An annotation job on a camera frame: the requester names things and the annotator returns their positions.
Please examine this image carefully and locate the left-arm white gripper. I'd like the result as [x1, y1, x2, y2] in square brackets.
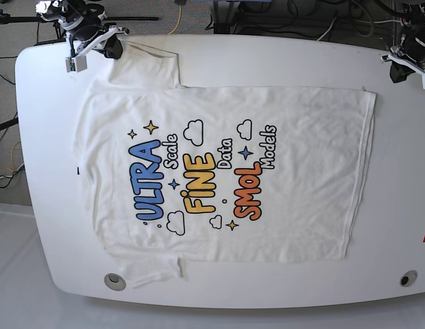
[380, 46, 425, 83]

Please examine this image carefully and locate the right-arm white gripper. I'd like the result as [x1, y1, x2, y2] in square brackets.
[66, 27, 130, 59]

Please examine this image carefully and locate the white printed T-shirt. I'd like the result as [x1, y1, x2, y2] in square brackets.
[73, 42, 376, 287]

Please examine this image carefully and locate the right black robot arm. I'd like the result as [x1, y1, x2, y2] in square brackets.
[35, 1, 129, 60]

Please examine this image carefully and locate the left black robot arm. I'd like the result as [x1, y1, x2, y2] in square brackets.
[375, 1, 425, 90]

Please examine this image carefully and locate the black tripod stand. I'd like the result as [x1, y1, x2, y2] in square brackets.
[0, 9, 159, 136]

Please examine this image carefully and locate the right table grommet hole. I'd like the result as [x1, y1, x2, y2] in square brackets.
[400, 270, 418, 287]

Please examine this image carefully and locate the table grommet hole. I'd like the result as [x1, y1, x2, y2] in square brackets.
[400, 270, 418, 287]
[104, 273, 126, 291]

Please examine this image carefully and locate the left table grommet hole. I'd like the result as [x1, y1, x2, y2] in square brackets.
[104, 273, 126, 291]

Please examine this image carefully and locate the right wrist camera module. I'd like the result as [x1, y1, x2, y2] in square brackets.
[65, 56, 87, 73]

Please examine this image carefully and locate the yellow cable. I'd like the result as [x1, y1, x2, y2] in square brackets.
[169, 0, 186, 35]

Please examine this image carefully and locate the white cable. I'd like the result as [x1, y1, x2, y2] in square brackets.
[317, 15, 340, 41]

